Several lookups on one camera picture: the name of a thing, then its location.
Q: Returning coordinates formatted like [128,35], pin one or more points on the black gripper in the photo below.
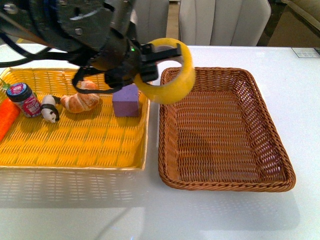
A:
[120,60]

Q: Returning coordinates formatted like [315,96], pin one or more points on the clear packing tape roll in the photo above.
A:
[179,87]

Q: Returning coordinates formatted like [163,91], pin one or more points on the brown wicker basket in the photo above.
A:
[221,137]

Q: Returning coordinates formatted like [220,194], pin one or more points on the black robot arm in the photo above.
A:
[98,36]

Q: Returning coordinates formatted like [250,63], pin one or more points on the yellow woven basket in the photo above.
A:
[88,155]

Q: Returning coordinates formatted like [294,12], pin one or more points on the purple foam cube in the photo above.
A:
[125,102]

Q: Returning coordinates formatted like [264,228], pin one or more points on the left grey chair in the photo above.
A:
[151,19]

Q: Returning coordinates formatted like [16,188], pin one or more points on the grey chair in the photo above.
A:
[222,22]
[151,19]

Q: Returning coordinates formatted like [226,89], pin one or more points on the right grey chair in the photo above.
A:
[222,22]

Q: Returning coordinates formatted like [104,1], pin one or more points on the toy croissant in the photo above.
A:
[80,102]

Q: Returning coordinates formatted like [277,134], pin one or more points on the panda figurine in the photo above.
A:
[48,108]

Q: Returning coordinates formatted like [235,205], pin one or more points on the black lidded red jar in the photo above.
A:
[22,95]

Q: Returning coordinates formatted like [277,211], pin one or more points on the orange toy carrot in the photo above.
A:
[9,112]

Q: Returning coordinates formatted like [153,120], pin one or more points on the label sticker on table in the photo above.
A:
[306,52]

